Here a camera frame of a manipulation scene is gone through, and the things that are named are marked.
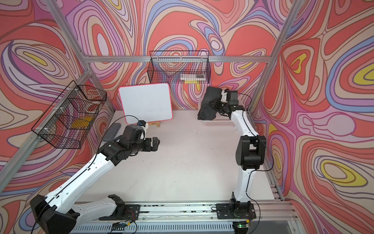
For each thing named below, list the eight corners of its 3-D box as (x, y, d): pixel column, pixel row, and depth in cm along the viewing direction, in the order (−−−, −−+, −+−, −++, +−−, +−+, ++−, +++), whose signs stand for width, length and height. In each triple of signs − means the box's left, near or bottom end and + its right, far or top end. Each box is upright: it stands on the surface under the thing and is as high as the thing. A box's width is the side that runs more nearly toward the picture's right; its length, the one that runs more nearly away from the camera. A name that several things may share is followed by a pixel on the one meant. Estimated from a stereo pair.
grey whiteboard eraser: (106, 143, 106) (102, 138, 101) (114, 127, 115) (111, 122, 110) (114, 144, 105) (111, 139, 100) (122, 128, 115) (119, 123, 110)
